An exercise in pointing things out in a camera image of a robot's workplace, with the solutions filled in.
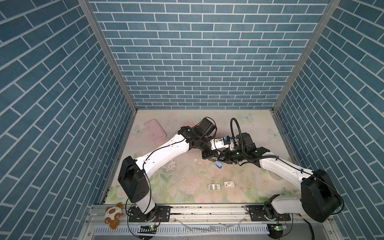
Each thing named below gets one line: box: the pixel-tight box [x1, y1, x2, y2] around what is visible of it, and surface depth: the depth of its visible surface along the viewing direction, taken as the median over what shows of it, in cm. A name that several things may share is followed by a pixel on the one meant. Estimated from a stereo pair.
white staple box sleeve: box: [223, 180, 235, 188], surface depth 84 cm
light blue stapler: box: [213, 160, 223, 170], surface depth 91 cm
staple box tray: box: [208, 183, 221, 190], surface depth 84 cm
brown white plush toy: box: [104, 202, 123, 230], surface depth 72 cm
